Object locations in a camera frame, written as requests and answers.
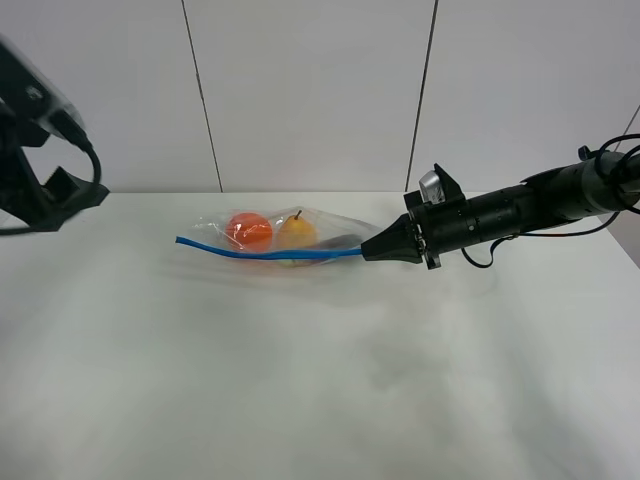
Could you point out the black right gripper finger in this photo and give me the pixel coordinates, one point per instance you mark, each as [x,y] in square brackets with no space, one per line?
[398,242]

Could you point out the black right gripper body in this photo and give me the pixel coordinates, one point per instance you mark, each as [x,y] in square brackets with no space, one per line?
[444,227]

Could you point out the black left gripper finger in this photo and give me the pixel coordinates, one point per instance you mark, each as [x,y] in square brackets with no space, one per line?
[68,195]

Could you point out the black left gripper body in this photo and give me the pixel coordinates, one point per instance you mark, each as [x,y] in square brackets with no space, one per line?
[22,196]

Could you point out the clear blue-zip plastic bag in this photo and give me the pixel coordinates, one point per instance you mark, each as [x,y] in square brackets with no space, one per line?
[338,238]

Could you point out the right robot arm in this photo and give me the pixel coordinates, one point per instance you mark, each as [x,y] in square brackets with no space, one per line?
[602,182]

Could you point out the yellow pear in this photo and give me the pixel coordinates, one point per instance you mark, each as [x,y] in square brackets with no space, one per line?
[295,233]

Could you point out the orange fruit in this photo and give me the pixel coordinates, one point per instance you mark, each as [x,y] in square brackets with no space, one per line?
[250,232]

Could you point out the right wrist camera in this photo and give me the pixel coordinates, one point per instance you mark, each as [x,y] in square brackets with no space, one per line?
[431,188]

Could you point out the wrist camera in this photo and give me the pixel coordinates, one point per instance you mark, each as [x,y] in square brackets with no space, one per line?
[431,188]
[31,97]

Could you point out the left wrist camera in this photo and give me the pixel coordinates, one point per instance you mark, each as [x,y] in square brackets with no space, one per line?
[31,97]

